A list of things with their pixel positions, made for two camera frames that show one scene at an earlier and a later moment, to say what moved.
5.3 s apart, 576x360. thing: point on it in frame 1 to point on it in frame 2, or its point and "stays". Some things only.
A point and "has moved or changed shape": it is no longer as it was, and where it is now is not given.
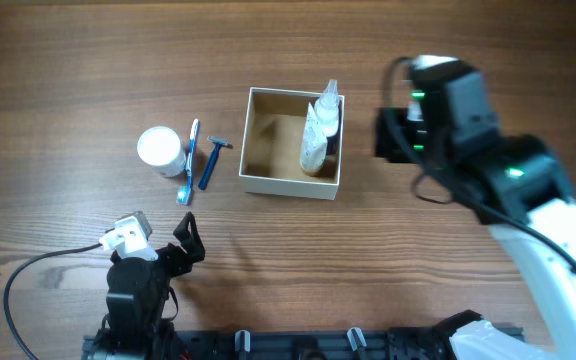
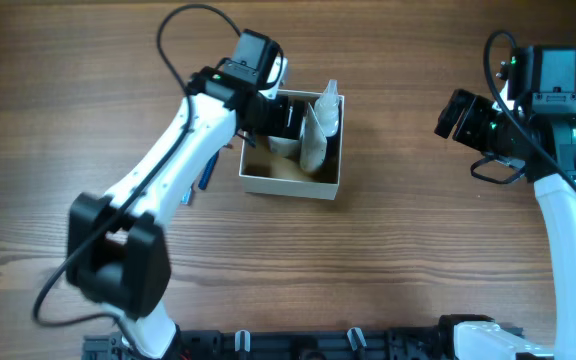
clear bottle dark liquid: (327, 109) stays
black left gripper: (169, 255) to (294, 123)
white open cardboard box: (271, 144) stays
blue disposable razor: (218, 141) stays
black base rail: (327, 343) stays
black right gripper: (390, 134) to (452, 116)
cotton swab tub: (160, 148) has moved or changed shape
